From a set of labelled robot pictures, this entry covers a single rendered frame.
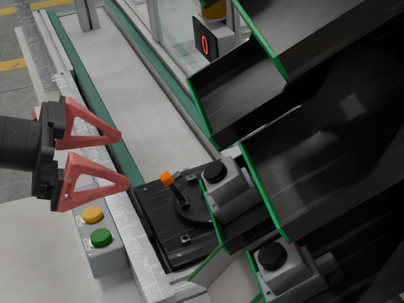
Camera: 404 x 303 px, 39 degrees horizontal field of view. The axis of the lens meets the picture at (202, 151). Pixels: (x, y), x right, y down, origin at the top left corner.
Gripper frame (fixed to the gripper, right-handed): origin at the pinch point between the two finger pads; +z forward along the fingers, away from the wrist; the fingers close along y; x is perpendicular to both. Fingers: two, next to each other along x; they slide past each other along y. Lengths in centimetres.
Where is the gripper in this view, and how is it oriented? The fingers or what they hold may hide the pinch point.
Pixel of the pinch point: (117, 159)
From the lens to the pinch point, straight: 67.2
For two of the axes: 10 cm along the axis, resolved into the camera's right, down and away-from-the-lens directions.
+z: 9.2, 1.5, 3.5
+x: -3.1, 8.2, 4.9
